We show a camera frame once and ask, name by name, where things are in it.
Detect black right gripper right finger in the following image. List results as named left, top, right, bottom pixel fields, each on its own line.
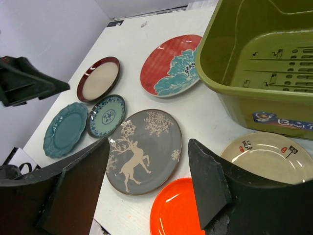
left=188, top=139, right=313, bottom=235

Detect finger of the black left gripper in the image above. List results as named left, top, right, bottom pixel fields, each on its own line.
left=0, top=56, right=70, bottom=107

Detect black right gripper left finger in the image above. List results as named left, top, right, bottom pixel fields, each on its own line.
left=0, top=138, right=110, bottom=235

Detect grey plate with deer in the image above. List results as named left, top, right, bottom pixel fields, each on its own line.
left=106, top=109, right=183, bottom=195

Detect red plate with teal flower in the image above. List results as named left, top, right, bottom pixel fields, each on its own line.
left=140, top=34, right=202, bottom=98

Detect olive green plastic bin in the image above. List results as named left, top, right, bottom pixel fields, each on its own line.
left=196, top=0, right=313, bottom=140

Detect orange plate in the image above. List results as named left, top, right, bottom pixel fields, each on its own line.
left=150, top=178, right=205, bottom=235

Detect cream plate with calligraphy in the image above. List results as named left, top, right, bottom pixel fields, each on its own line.
left=221, top=132, right=313, bottom=184

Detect teal scalloped plate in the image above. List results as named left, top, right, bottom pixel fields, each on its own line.
left=43, top=102, right=88, bottom=159

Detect dark red rimmed cream plate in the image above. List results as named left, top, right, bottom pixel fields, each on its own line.
left=76, top=56, right=121, bottom=103

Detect blue patterned small plate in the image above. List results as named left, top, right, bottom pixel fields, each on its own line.
left=87, top=94, right=126, bottom=139

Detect dark label sticker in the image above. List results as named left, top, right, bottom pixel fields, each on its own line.
left=107, top=20, right=124, bottom=27

